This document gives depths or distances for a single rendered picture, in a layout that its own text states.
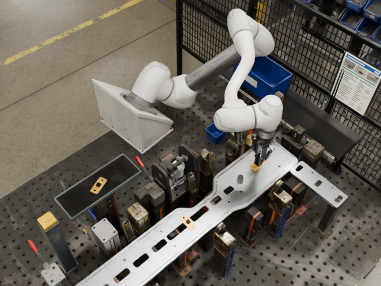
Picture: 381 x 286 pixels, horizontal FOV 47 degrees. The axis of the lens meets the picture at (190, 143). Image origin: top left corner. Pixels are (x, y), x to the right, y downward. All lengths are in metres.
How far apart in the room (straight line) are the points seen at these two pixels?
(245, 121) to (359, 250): 1.00
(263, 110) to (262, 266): 0.84
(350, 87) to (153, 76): 1.04
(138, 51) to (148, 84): 1.96
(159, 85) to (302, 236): 1.13
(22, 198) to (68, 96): 1.65
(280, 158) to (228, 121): 0.54
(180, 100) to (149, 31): 2.16
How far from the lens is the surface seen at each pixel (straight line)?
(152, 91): 2.46
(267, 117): 1.85
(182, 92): 2.54
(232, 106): 1.84
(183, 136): 2.69
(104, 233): 1.89
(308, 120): 2.43
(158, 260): 1.93
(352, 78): 2.29
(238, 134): 2.17
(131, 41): 4.54
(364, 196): 2.64
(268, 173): 2.20
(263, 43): 2.31
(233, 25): 2.19
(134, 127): 2.49
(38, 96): 4.12
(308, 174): 2.24
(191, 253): 2.27
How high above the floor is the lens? 2.77
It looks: 51 degrees down
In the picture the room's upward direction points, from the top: 1 degrees clockwise
